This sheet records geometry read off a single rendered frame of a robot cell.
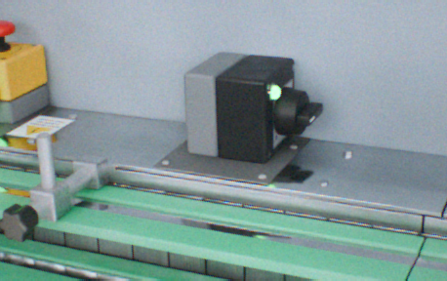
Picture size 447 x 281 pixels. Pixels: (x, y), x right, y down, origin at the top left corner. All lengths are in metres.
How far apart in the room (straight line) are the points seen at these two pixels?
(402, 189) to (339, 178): 0.06
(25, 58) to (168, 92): 0.15
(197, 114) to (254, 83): 0.07
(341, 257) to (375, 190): 0.09
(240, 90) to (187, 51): 0.13
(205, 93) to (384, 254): 0.22
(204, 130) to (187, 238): 0.13
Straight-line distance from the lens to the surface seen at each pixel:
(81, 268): 0.82
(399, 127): 0.82
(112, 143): 0.85
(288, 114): 0.78
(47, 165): 0.73
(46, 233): 0.88
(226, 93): 0.77
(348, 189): 0.73
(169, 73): 0.89
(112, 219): 0.74
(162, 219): 0.74
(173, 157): 0.80
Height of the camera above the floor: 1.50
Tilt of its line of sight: 58 degrees down
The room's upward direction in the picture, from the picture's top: 131 degrees counter-clockwise
